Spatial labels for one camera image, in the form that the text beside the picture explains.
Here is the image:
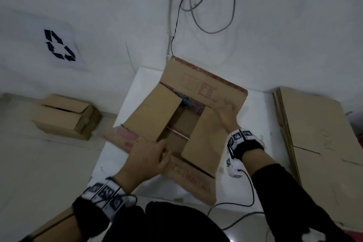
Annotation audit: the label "person's left hand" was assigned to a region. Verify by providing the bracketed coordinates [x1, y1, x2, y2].
[115, 138, 172, 194]

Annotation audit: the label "person's right hand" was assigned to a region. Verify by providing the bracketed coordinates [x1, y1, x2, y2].
[211, 100, 242, 135]

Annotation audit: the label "stack of boxes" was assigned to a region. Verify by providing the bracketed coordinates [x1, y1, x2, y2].
[279, 87, 363, 233]

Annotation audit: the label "person's right forearm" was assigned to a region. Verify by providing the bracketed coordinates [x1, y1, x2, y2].
[242, 149, 355, 242]

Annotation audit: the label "person's left forearm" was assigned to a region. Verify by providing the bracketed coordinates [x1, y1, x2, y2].
[18, 206, 77, 242]

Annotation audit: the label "person's black trouser legs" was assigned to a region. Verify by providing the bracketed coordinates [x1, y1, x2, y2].
[102, 200, 230, 242]

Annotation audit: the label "white table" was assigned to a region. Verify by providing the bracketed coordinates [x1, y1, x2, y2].
[88, 66, 298, 214]

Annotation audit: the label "black marker wrist band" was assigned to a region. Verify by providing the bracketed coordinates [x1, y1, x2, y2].
[226, 129, 266, 178]
[72, 176, 137, 238]

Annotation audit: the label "white recycling symbol sign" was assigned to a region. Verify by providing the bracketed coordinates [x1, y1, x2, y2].
[0, 9, 91, 72]

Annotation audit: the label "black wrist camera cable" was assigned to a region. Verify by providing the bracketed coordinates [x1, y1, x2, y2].
[207, 168, 266, 231]

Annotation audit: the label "thin black wall cable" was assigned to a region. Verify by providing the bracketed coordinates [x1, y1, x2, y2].
[170, 0, 196, 57]

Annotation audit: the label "grey looped wall cable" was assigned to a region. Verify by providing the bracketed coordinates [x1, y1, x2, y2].
[180, 0, 246, 34]

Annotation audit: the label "white wall cable conduit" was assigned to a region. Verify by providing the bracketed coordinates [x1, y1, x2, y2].
[166, 0, 178, 58]

